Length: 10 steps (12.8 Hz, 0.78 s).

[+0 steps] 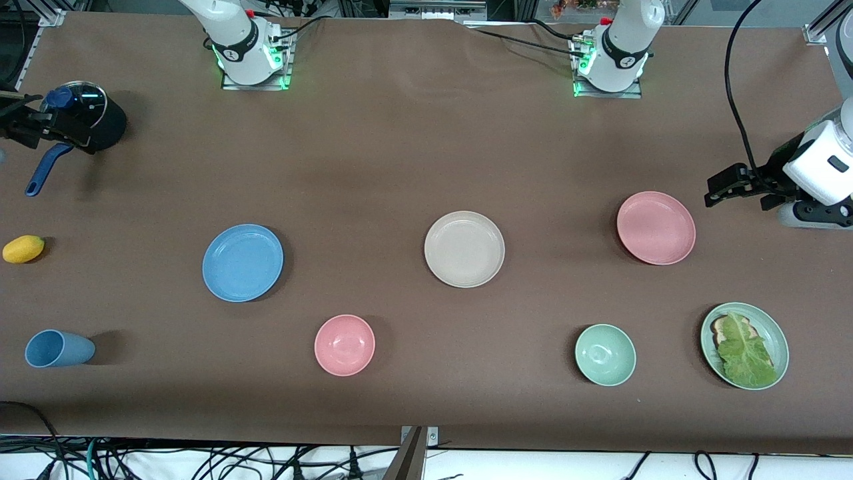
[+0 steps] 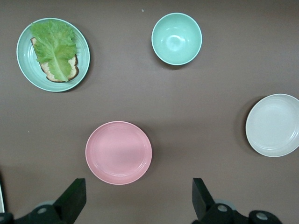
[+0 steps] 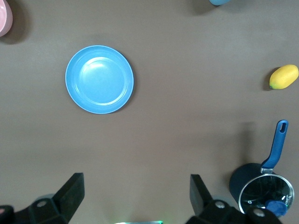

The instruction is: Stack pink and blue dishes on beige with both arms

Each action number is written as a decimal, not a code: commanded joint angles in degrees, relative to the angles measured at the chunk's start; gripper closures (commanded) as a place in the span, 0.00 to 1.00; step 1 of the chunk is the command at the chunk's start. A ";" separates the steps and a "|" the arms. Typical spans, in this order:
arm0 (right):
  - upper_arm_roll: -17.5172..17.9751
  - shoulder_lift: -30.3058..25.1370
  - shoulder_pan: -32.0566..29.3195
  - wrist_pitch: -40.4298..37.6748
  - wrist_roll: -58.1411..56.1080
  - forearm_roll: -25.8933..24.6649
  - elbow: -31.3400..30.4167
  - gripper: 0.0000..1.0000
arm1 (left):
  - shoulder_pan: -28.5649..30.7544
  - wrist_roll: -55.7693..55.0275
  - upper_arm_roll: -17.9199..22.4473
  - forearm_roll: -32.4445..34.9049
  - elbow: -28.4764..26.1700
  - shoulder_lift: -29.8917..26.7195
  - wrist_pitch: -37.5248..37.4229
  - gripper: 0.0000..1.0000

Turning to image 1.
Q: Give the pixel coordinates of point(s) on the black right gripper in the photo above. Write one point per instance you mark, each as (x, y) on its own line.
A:
(21, 126)

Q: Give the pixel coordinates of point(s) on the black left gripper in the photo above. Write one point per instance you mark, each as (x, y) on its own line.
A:
(775, 168)

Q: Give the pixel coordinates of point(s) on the pink shallow bowl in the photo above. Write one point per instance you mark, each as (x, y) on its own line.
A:
(656, 228)

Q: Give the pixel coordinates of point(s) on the blue shallow bowl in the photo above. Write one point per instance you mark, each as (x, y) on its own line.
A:
(242, 262)

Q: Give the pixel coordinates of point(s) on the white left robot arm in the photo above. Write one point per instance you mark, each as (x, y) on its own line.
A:
(626, 46)

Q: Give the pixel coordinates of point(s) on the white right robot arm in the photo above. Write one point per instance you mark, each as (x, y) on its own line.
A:
(233, 40)

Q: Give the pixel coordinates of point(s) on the glass lid with blue knob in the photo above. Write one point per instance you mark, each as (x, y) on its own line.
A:
(86, 100)

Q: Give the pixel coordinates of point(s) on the dark blue saucepan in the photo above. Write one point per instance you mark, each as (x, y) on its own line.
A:
(110, 126)

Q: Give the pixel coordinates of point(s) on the yellow toy lemon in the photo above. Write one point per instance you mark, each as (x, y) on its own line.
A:
(23, 248)

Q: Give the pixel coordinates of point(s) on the toast bread slice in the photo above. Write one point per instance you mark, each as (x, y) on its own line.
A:
(722, 328)

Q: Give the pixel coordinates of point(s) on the green shallow bowl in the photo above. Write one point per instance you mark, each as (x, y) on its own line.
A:
(776, 333)

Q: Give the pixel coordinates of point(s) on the green lettuce leaf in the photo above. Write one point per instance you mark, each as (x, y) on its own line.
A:
(746, 353)

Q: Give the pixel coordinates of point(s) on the small deep green bowl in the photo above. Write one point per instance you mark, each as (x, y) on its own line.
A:
(605, 354)

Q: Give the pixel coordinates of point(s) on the blue plastic cup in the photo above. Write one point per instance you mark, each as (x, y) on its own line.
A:
(56, 348)

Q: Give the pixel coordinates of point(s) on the beige shallow bowl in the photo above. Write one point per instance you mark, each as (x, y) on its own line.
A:
(464, 248)

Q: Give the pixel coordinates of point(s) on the grey metal device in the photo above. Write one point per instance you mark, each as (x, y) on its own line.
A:
(436, 9)

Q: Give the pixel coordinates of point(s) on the small deep pink bowl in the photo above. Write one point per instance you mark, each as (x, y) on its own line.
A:
(344, 344)

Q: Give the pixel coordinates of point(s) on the aluminium frame bracket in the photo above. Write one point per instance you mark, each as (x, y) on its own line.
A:
(52, 18)
(826, 23)

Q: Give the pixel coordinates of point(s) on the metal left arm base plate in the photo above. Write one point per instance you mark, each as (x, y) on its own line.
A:
(636, 86)

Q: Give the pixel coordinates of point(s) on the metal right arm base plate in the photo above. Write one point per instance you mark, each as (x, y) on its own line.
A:
(283, 63)

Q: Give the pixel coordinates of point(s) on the metal table edge bracket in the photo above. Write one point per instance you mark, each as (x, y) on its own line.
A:
(416, 453)

